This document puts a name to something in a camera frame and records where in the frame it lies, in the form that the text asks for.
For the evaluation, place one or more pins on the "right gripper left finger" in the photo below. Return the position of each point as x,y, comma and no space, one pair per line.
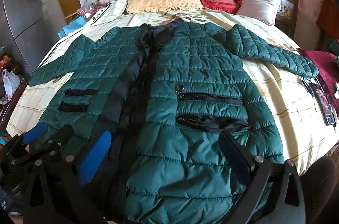
90,164

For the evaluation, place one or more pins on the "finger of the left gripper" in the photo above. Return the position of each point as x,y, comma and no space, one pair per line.
35,133
60,138

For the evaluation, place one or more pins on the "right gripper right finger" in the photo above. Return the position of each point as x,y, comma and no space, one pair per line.
250,173

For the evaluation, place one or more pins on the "green quilted puffer jacket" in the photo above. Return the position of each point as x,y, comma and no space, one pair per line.
165,93

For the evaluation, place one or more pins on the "white plastic bag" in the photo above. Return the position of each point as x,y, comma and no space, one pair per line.
11,82

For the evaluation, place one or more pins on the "cream floral checked bedspread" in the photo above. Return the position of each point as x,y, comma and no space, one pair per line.
305,136

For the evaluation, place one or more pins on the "blue bag beside bed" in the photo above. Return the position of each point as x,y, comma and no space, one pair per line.
72,26

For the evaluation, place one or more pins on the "yellow fringed pillow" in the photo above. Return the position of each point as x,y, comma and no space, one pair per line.
140,6

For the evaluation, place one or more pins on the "white pillow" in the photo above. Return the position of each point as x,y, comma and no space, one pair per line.
263,10

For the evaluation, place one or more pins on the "red ruffled pillow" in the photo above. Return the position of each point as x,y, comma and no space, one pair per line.
228,6

